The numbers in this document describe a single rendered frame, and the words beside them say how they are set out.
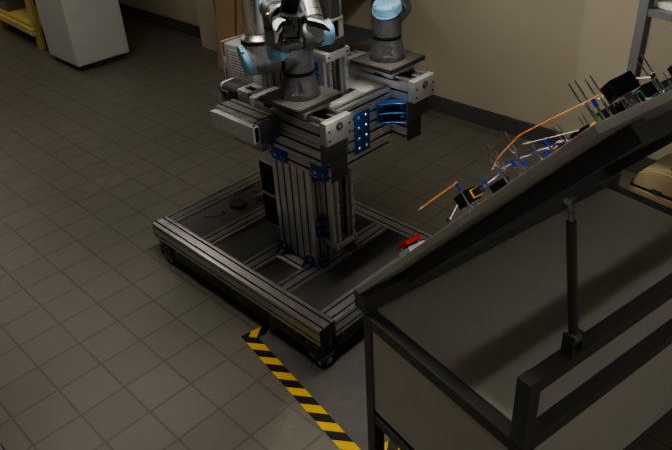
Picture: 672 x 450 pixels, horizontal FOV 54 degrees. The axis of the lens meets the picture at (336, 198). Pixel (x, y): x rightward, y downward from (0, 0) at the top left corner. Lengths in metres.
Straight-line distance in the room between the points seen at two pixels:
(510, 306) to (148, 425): 1.55
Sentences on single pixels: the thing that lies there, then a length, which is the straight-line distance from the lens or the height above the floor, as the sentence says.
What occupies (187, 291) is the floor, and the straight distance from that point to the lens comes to 3.47.
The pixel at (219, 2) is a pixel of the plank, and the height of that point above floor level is 0.60.
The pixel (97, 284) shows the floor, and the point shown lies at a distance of 3.69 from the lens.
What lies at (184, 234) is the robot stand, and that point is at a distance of 3.48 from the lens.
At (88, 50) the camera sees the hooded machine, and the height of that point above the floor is 0.18.
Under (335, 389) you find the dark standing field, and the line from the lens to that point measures 2.87.
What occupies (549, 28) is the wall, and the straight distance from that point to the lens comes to 4.50.
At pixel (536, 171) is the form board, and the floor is 1.51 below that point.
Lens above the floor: 2.11
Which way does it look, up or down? 31 degrees down
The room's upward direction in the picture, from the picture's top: 3 degrees counter-clockwise
